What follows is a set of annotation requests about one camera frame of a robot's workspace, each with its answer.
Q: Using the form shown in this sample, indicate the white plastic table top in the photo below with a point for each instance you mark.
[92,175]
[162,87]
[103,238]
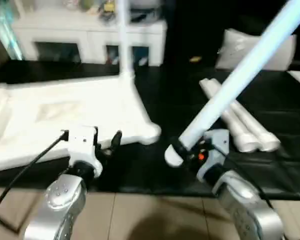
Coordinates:
[65,110]

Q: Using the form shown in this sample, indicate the tangled small items pile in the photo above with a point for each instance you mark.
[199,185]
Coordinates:
[107,9]

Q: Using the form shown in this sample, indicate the small yellow label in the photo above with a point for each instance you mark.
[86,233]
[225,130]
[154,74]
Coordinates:
[195,59]

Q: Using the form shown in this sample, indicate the white plastic table leg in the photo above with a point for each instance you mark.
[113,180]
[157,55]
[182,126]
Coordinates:
[255,125]
[240,75]
[237,125]
[124,40]

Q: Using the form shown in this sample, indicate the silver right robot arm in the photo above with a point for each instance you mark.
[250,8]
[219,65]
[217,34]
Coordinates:
[245,205]

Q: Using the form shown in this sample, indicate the black work mat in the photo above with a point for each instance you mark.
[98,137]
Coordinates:
[150,170]

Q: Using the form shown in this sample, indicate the grey bag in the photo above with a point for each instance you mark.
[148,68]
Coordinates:
[147,4]

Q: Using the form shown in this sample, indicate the white cabinet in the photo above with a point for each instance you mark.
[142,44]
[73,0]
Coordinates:
[65,35]

